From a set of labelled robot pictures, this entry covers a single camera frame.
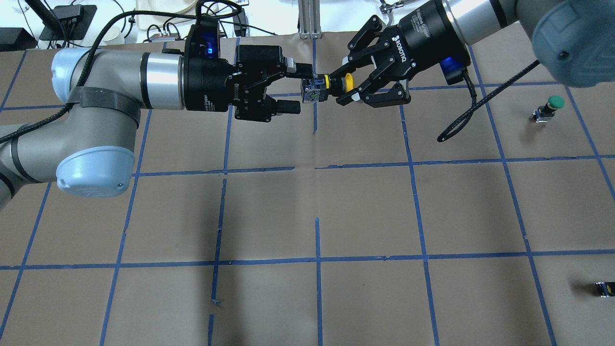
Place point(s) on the aluminium frame post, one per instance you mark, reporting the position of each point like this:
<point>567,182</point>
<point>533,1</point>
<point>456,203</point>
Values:
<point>309,19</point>

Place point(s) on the yellow push button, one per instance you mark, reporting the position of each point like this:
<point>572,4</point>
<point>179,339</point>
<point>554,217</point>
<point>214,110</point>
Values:
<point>319,87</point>

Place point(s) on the green push button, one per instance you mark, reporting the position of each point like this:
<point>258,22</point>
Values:
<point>546,112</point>

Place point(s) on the black power adapter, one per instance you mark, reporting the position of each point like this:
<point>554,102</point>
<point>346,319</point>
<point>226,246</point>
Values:
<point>240,23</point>

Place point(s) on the small black yellow switch block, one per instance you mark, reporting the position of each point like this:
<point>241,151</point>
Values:
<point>605,288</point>

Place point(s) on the black device on desk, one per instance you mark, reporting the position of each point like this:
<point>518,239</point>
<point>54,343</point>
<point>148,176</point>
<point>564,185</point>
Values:
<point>72,22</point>

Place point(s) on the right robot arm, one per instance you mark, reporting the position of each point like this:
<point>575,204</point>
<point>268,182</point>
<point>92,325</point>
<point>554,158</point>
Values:
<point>573,39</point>

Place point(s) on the white power strip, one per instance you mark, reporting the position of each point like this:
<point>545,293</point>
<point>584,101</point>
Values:
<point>158,34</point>

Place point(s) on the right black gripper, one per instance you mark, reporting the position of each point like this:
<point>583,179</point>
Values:
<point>424,34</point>

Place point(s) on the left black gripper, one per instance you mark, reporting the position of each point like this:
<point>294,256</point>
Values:
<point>207,82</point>

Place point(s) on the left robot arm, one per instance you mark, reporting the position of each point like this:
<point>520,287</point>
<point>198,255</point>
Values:
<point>88,146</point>

